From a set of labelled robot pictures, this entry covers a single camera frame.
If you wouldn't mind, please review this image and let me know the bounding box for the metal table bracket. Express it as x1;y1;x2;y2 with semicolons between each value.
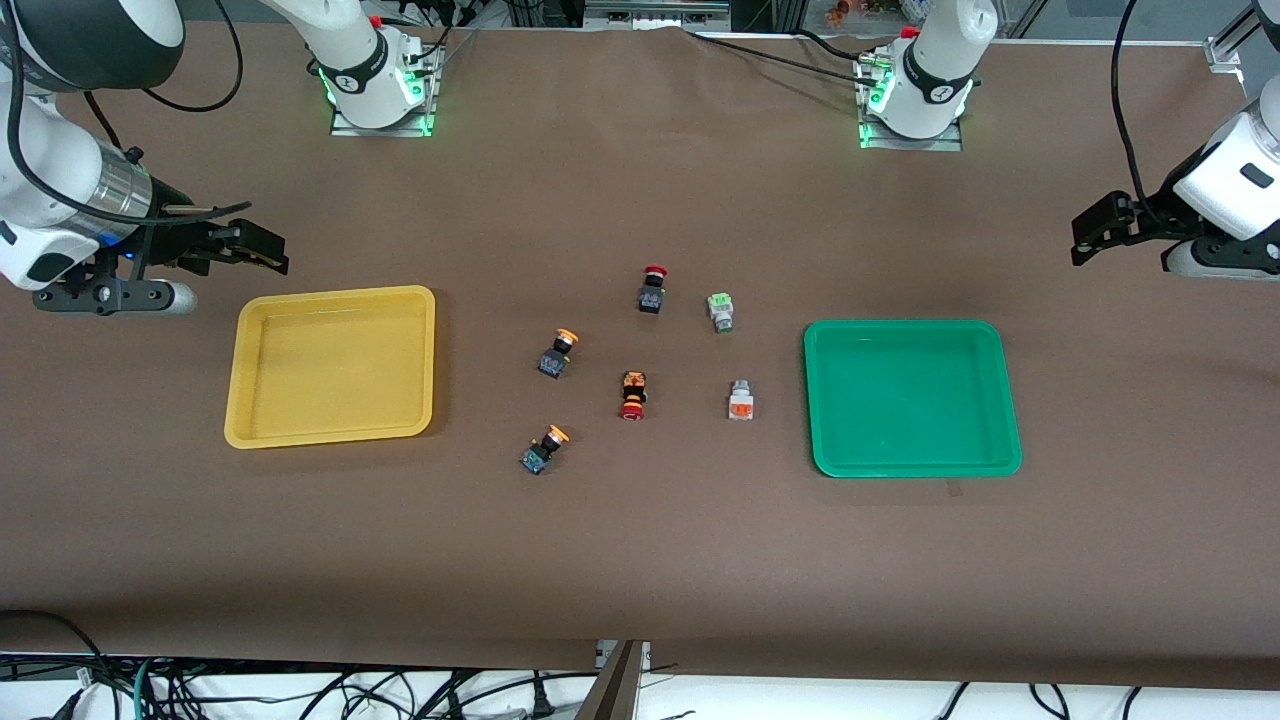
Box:
574;640;653;720

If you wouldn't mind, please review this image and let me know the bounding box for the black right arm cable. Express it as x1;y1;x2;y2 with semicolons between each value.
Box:
84;0;247;151

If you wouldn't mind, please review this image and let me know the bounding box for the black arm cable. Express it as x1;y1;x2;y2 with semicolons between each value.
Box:
1110;0;1166;216
84;0;247;151

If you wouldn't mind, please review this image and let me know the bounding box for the brown table cover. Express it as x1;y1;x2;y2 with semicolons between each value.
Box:
0;20;1280;691

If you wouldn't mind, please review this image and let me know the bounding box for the green plastic tray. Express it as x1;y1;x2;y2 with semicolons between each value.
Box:
803;319;1023;479

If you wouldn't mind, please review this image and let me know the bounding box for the black cable on table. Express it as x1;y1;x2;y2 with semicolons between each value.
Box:
685;28;881;79

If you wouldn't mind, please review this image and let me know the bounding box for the black floor cable loop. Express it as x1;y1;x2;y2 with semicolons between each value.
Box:
0;609;126;720

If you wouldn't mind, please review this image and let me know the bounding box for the yellow plastic tray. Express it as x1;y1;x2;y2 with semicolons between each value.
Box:
224;285;437;450

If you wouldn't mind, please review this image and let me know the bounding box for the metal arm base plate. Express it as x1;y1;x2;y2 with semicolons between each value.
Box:
855;50;965;153
328;40;444;138

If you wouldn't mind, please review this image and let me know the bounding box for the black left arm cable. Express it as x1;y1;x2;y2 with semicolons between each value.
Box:
1110;0;1166;216

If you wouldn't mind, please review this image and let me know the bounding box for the aluminium frame corner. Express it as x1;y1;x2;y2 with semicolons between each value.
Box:
1204;0;1280;73

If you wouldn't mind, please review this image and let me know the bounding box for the grey metal rail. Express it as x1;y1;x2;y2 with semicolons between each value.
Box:
583;0;733;31

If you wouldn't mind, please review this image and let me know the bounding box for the yellow button blue base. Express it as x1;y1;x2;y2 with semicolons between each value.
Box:
537;328;581;380
519;424;570;476

